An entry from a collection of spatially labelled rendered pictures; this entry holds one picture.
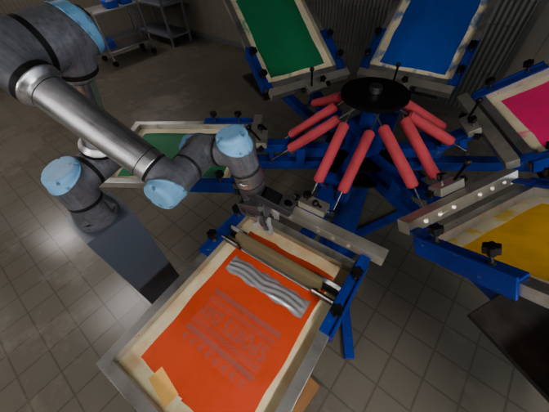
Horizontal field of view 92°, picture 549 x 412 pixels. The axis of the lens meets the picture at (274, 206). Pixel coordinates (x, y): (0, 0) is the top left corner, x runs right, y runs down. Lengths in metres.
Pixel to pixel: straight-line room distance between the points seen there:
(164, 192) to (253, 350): 0.63
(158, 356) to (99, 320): 1.40
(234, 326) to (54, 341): 1.74
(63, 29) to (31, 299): 2.36
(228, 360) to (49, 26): 0.97
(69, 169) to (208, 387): 0.79
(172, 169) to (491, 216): 1.09
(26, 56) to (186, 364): 0.90
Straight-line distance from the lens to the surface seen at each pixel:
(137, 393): 1.05
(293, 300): 1.04
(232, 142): 0.59
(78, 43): 0.80
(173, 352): 1.08
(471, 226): 1.17
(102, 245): 1.14
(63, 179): 1.01
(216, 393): 1.01
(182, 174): 0.61
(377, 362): 2.04
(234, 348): 1.02
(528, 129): 1.76
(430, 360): 2.15
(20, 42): 0.75
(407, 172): 1.27
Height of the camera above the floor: 1.94
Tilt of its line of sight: 49 degrees down
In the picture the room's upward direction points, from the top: 5 degrees counter-clockwise
